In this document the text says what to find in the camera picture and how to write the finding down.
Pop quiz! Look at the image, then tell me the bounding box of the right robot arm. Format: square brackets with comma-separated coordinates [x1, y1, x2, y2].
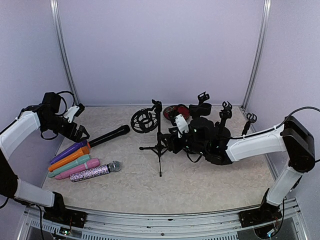
[164, 115, 316, 228]

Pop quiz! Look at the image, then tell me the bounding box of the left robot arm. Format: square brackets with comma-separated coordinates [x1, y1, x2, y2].
[0, 91, 90, 229]

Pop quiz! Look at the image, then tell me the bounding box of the purple microphone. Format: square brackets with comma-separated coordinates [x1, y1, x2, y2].
[50, 140, 88, 165]

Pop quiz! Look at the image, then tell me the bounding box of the tall black stand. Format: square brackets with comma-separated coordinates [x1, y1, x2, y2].
[197, 91, 210, 105]

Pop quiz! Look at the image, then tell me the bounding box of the red floral round plate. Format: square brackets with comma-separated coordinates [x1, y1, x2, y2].
[163, 104, 190, 121]

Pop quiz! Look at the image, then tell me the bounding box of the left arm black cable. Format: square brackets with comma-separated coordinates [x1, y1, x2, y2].
[54, 91, 76, 116]

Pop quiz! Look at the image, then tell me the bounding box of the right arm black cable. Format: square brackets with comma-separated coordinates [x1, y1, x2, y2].
[184, 106, 320, 163]

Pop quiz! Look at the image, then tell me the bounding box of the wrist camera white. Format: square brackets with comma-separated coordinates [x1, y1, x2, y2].
[174, 114, 189, 139]
[63, 105, 80, 123]

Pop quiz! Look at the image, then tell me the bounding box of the black microphone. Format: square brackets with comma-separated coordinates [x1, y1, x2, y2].
[87, 124, 130, 149]

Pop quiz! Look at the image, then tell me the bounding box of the glitter silver-head microphone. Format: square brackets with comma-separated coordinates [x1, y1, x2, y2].
[69, 161, 122, 183]

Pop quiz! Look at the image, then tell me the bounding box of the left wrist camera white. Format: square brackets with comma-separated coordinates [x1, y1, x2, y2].
[63, 105, 80, 123]

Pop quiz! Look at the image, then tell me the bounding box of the left aluminium corner post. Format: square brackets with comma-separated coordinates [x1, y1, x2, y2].
[49, 0, 80, 104]

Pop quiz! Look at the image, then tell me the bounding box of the pink microphone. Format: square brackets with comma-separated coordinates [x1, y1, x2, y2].
[54, 158, 100, 180]

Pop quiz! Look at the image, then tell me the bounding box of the aluminium corner post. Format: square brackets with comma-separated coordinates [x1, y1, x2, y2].
[49, 0, 80, 104]
[241, 0, 272, 111]

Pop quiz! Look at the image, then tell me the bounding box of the aluminium front rail frame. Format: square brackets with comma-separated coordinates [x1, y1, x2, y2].
[16, 197, 310, 240]

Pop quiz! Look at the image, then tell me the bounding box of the teal microphone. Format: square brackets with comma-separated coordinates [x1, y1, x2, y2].
[48, 154, 91, 178]

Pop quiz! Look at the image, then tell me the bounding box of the orange microphone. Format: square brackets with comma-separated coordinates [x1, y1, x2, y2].
[48, 146, 90, 172]

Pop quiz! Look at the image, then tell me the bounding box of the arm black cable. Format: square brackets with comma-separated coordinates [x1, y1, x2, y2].
[54, 91, 76, 116]
[184, 106, 320, 163]

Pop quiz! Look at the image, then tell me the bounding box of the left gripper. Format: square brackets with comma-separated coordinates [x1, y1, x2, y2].
[42, 114, 90, 142]

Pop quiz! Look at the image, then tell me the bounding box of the black tripod mic stand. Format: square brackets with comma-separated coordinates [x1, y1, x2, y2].
[130, 99, 168, 177]

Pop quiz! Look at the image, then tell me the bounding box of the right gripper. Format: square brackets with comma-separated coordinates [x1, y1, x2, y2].
[159, 126, 208, 157]

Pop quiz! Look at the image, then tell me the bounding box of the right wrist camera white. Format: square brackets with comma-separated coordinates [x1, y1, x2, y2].
[174, 114, 189, 139]

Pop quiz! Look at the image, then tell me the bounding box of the right aluminium corner post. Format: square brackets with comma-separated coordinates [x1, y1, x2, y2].
[241, 0, 272, 111]

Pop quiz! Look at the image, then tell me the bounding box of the black stand with phone clamp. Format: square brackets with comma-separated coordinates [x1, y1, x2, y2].
[189, 102, 212, 119]

